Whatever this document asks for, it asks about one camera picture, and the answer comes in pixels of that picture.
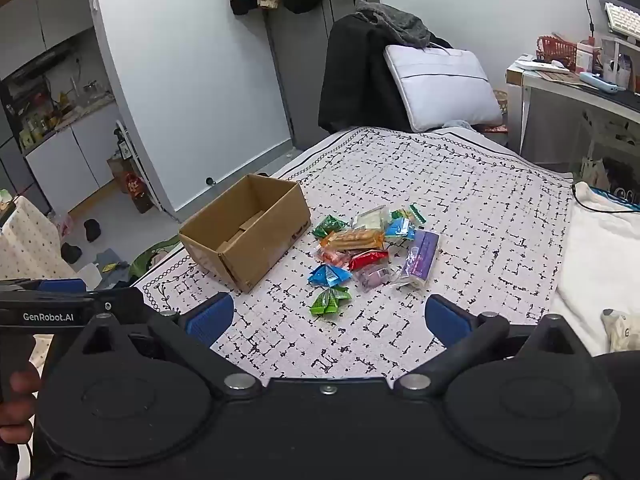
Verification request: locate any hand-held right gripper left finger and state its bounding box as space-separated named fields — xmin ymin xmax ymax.
xmin=77 ymin=292 xmax=263 ymax=400

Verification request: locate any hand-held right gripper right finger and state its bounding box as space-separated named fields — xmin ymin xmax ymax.
xmin=394 ymin=294 xmax=596 ymax=397

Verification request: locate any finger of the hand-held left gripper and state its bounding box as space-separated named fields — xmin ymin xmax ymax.
xmin=0 ymin=277 xmax=87 ymax=295

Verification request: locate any long purple snack packet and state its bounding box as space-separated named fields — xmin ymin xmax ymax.
xmin=400 ymin=230 xmax=441 ymax=288

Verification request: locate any small lilac snack packet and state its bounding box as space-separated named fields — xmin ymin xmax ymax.
xmin=356 ymin=265 xmax=396 ymax=292

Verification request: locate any brown cardboard box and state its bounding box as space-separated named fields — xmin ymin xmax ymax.
xmin=178 ymin=173 xmax=312 ymax=293

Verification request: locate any red snack packet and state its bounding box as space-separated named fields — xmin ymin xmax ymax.
xmin=348 ymin=249 xmax=390 ymax=272

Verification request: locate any blue snack packet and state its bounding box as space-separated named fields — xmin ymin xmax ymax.
xmin=385 ymin=219 xmax=417 ymax=242
xmin=307 ymin=263 xmax=352 ymax=288

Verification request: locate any green and white snack packet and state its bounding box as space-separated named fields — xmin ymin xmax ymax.
xmin=391 ymin=204 xmax=426 ymax=226

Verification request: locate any light green snack packet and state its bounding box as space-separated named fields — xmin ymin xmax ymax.
xmin=310 ymin=286 xmax=352 ymax=317

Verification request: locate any orange cracker packet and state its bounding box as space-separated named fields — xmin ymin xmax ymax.
xmin=320 ymin=228 xmax=387 ymax=252

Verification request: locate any clear packet of white snacks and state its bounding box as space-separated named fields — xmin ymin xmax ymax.
xmin=351 ymin=206 xmax=391 ymax=231

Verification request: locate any small orange snack packet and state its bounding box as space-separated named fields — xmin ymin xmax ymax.
xmin=315 ymin=247 xmax=353 ymax=267

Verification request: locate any dark green snack packet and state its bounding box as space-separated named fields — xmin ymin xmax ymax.
xmin=312 ymin=214 xmax=349 ymax=239

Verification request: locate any person's left hand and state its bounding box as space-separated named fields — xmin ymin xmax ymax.
xmin=0 ymin=366 xmax=45 ymax=445

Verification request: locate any polka dot cloth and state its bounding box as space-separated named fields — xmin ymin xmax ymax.
xmin=0 ymin=195 xmax=77 ymax=282

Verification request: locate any green cartoon floor mat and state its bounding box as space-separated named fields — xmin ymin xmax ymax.
xmin=129 ymin=240 xmax=184 ymax=282

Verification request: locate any cardboard box on floor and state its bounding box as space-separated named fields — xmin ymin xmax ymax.
xmin=106 ymin=155 xmax=151 ymax=213

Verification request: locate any white kitchen cabinet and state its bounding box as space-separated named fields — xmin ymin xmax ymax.
xmin=25 ymin=95 xmax=123 ymax=212

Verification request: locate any white patterned bedspread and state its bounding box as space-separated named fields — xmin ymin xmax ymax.
xmin=131 ymin=126 xmax=576 ymax=382

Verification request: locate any white metal rack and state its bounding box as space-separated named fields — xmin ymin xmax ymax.
xmin=114 ymin=119 xmax=167 ymax=212

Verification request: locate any white fluffy blanket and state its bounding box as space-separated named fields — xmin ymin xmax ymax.
xmin=550 ymin=182 xmax=640 ymax=357

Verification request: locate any cream plush toy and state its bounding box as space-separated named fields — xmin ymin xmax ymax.
xmin=601 ymin=309 xmax=640 ymax=353

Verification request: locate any white pillow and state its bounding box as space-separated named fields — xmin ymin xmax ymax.
xmin=383 ymin=42 xmax=503 ymax=132

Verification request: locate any white desk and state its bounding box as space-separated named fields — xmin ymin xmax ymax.
xmin=506 ymin=55 xmax=640 ymax=173

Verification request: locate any black jacket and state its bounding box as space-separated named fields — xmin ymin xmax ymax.
xmin=318 ymin=12 xmax=453 ymax=136

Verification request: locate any grey door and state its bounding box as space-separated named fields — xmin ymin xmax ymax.
xmin=264 ymin=0 xmax=382 ymax=151

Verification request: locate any light blue case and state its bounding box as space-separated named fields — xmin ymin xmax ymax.
xmin=579 ymin=72 xmax=617 ymax=93

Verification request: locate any red basket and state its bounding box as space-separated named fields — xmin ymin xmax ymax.
xmin=537 ymin=35 xmax=577 ymax=68

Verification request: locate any grey hoodie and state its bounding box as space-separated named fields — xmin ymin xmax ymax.
xmin=354 ymin=0 xmax=432 ymax=48

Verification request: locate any white keyboard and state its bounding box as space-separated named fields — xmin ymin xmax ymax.
xmin=604 ymin=2 xmax=640 ymax=38

